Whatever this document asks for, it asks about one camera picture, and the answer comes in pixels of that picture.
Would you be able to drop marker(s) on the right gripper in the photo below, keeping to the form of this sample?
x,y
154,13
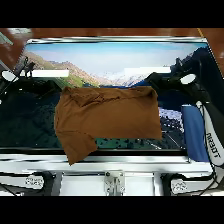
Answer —
x,y
158,81

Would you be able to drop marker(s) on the brown T-shirt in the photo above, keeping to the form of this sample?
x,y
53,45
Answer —
x,y
110,116

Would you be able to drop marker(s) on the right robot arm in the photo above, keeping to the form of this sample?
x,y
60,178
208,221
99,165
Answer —
x,y
213,133

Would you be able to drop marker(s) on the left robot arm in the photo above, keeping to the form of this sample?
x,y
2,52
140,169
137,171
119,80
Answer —
x,y
20,86

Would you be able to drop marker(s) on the blue garment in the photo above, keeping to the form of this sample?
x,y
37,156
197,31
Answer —
x,y
193,133

